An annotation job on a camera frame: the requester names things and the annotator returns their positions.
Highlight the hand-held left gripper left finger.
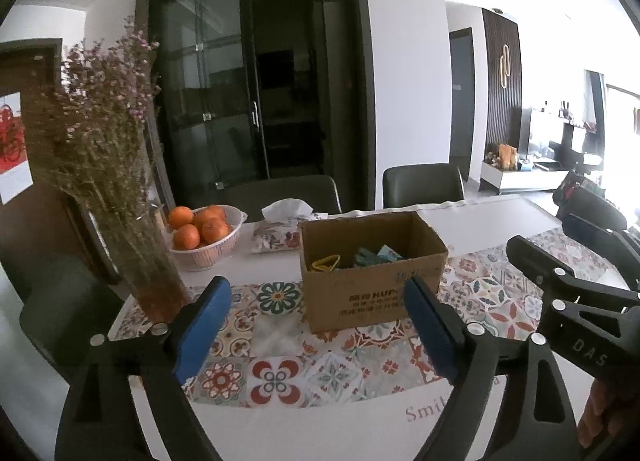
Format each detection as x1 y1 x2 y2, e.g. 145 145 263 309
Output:
52 276 233 461

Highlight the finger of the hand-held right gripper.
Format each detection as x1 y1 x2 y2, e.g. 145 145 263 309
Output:
560 212 640 292
505 235 640 303

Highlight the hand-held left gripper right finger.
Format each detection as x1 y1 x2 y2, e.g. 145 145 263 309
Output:
402 277 584 461

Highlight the brown cardboard box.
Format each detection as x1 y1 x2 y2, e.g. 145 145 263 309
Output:
298 211 449 335

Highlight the person's right hand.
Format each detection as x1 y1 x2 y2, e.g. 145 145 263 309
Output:
579 375 634 453

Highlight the dark grey dining chair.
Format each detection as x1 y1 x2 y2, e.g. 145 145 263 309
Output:
552 183 629 233
382 164 466 210
220 175 344 224
0 226 132 383

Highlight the glass vase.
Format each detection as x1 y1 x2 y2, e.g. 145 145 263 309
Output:
87 206 192 325

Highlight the white patterned fruit bowl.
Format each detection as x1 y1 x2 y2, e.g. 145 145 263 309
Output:
167 204 249 272

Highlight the white low cabinet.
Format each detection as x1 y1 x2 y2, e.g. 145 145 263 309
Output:
479 160 572 194

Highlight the patterned tile print tablecloth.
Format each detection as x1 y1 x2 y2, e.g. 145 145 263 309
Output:
107 198 636 461

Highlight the orange paper bag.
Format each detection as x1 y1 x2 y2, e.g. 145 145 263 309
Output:
495 143 519 172

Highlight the patterned tissue pouch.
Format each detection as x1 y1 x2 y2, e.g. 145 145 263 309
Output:
249 213 329 255

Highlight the white tissue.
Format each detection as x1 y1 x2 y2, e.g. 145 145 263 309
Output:
261 199 314 222

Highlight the dark interior door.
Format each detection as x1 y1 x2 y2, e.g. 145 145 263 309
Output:
448 28 476 182

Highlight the dark wooden door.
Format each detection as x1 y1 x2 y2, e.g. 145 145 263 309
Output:
0 38 117 287

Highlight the dried pink flower bouquet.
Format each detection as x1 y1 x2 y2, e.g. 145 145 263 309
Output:
27 16 173 292

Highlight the black framed glass sliding door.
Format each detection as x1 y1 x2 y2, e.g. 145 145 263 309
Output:
135 0 377 212

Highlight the wall mounted screen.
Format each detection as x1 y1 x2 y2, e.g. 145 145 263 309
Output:
582 68 609 128

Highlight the gold wall ornament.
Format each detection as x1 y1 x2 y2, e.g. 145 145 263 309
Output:
498 44 511 90

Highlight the red and white wall hanging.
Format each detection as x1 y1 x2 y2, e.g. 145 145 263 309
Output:
0 91 34 204

